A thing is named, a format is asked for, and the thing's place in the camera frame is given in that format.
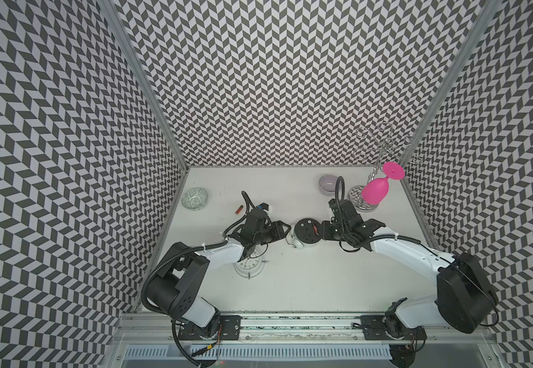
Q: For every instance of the green patterned glass dish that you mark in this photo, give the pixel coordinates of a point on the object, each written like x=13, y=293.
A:
x=195, y=199

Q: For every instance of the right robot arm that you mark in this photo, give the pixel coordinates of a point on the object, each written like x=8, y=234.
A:
x=463, y=297

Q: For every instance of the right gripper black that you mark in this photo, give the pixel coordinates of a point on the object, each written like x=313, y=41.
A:
x=325, y=234

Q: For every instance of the pink plastic wine glass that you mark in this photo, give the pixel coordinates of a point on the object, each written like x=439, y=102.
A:
x=375, y=191

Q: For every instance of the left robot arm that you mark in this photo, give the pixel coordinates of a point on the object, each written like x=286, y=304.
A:
x=172, y=287

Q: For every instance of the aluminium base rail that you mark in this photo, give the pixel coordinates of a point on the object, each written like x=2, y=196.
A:
x=257, y=328

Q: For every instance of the lilac small bowl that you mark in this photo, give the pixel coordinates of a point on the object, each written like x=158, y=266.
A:
x=327, y=184

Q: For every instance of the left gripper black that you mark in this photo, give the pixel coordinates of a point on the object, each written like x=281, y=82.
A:
x=278, y=229

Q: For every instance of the white alarm clock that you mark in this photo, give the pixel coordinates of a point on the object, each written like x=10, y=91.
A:
x=306, y=233
x=251, y=267

